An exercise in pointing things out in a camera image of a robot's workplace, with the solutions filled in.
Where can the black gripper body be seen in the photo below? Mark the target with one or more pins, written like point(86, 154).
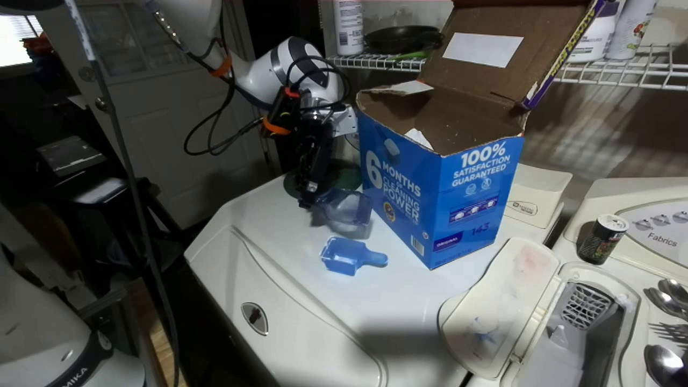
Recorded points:
point(314, 130)

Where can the wooden platform board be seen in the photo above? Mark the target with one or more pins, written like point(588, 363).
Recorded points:
point(153, 335)

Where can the metal spoon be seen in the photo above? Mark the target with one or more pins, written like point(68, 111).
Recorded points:
point(662, 362)
point(675, 287)
point(662, 301)

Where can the dark jar with white lid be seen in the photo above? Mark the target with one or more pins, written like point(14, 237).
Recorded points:
point(601, 238)

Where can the tall white bottle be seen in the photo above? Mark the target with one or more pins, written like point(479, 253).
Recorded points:
point(348, 24)

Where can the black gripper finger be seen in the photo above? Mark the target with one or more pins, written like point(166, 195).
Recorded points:
point(322, 179)
point(303, 179)

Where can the blue detergent cardboard box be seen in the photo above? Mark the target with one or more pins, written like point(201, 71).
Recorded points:
point(465, 207)

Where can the bright window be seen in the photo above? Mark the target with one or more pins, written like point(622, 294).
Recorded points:
point(14, 35)

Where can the metal fork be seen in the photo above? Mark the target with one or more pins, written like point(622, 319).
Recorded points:
point(670, 332)

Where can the grey panel door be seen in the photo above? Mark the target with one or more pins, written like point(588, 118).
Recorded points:
point(180, 179)

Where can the white printed bottle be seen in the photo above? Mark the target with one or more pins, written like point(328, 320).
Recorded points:
point(630, 24)

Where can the brown cardboard box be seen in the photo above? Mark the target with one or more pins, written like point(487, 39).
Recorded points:
point(646, 78)

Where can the white plastic lint lid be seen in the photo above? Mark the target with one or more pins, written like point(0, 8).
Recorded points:
point(502, 307)

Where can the grey lint filter screen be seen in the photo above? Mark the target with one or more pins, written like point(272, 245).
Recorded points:
point(588, 304)

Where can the black frying pan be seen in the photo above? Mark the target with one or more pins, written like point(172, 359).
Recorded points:
point(401, 39)

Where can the white dryer machine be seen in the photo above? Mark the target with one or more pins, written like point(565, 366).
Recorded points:
point(646, 193)

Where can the dark grey box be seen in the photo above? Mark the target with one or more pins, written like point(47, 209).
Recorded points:
point(68, 152)

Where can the blue plastic scoop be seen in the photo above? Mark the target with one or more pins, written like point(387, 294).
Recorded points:
point(347, 257)

